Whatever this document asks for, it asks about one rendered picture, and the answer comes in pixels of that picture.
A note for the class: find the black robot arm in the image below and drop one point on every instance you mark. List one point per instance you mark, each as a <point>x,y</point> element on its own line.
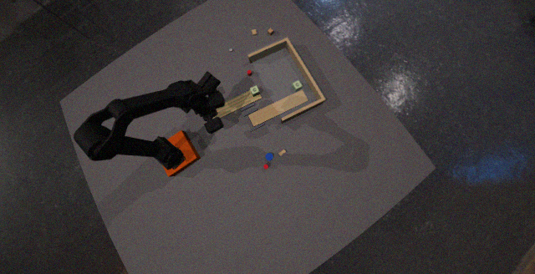
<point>100,143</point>

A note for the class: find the tan strip with green lines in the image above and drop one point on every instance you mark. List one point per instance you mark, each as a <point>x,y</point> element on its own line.
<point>236,103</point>

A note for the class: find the pale green cube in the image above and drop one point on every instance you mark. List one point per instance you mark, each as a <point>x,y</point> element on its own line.
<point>254,91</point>

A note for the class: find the tan wooden strip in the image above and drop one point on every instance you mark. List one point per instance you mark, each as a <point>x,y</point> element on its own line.
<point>263,115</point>

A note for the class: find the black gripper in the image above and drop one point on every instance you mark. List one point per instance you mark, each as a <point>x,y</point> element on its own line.
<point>211,125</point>

